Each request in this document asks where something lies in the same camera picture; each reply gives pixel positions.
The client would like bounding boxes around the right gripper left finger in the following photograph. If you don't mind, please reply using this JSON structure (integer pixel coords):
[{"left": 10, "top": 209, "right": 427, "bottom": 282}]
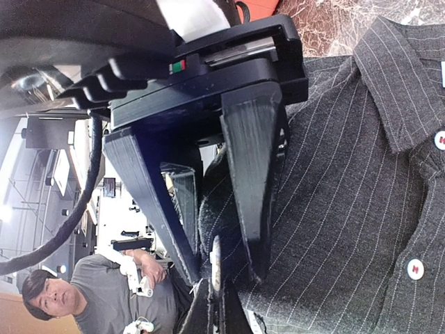
[{"left": 178, "top": 279, "right": 213, "bottom": 334}]

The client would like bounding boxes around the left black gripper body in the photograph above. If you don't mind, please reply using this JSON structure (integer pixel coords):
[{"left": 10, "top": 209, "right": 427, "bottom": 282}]
[{"left": 59, "top": 15, "right": 309, "bottom": 129}]

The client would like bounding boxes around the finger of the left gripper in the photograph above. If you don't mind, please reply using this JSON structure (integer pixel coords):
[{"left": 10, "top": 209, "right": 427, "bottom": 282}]
[
  {"left": 220, "top": 81, "right": 285, "bottom": 280},
  {"left": 104, "top": 127, "right": 203, "bottom": 285}
]

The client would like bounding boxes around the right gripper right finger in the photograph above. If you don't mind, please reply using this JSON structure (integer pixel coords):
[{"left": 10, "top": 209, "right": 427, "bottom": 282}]
[{"left": 218, "top": 280, "right": 253, "bottom": 334}]

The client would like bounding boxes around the round brooch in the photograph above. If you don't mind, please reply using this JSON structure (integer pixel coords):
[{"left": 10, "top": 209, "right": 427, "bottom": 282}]
[{"left": 209, "top": 235, "right": 222, "bottom": 298}]

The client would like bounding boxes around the black pinstriped shirt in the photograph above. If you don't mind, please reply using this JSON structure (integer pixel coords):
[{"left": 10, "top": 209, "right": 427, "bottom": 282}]
[{"left": 199, "top": 17, "right": 444, "bottom": 333}]

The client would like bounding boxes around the seated person in background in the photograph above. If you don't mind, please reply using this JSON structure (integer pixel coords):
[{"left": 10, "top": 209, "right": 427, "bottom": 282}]
[{"left": 22, "top": 249, "right": 179, "bottom": 333}]

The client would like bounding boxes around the orange plastic bin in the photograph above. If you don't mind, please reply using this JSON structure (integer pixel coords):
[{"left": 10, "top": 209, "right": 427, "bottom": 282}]
[{"left": 241, "top": 0, "right": 280, "bottom": 22}]

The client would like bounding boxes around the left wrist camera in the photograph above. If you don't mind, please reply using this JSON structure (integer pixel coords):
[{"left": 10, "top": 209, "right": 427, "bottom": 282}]
[{"left": 1, "top": 1, "right": 173, "bottom": 119}]

